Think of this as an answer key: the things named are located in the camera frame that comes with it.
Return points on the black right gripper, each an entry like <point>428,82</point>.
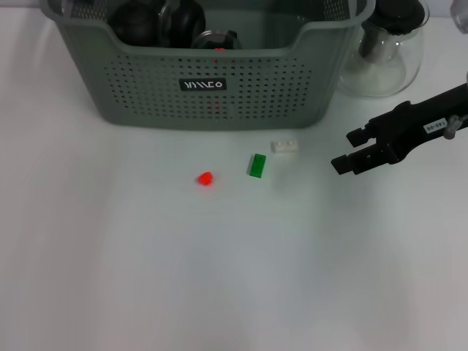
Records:
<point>409,128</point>

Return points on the glass teacup with black sleeve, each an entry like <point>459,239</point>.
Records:
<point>215,39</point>
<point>183,22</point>

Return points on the grey-green perforated storage bin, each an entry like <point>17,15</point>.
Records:
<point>164,118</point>

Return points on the white two-stud brick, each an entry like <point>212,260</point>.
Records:
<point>285,147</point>

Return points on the glass carafe with black lid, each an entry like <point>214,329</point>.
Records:
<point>380,73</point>

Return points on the long green brick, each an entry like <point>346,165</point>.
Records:
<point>257,165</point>

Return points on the small red round-stud brick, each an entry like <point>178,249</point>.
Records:
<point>205,178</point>

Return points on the black round teapot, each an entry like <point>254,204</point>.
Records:
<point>133,25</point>

